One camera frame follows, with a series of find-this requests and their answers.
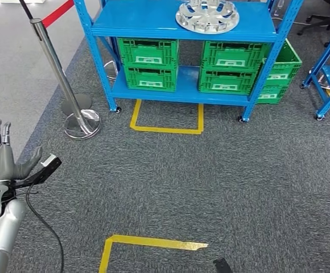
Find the chrome barrier stanchion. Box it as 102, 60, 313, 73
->
30, 18, 101, 141
103, 60, 119, 82

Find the red barrier belt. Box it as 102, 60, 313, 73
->
41, 0, 74, 29

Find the yellow floor tape rectangle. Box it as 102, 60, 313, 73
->
99, 234, 208, 273

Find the silver wheel hubcap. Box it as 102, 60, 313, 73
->
175, 0, 240, 35

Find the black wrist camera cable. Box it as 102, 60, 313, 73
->
26, 184, 64, 273

